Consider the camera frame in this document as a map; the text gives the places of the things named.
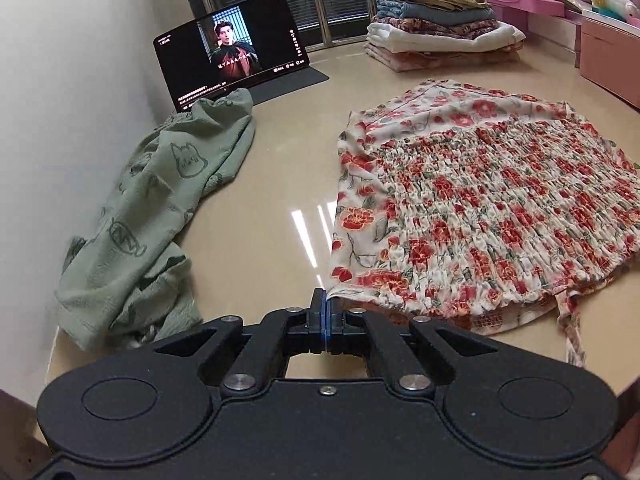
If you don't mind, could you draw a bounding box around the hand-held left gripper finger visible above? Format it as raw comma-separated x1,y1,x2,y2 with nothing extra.
326,296,499,402
152,287,327,402

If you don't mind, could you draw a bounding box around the red floral dress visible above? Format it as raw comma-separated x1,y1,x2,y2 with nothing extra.
330,79,640,368

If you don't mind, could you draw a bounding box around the stack of folded clothes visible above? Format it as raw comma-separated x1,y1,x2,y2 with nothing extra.
363,0,527,73

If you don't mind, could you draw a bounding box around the green printed garment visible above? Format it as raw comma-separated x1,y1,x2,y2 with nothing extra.
55,88,257,352

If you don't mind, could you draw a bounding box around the dark grey tablet cover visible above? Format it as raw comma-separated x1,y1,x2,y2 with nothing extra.
250,65,331,107

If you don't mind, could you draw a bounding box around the black tablet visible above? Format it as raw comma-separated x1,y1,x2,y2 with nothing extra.
153,0,311,115

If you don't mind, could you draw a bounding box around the pink step stool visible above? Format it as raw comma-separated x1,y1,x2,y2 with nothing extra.
475,0,567,31

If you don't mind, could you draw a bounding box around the salmon pink storage box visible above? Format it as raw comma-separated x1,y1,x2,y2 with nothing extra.
580,12,640,111

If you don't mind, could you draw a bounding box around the yellow and white plush toy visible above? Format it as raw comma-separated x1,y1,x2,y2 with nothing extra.
591,0,640,22

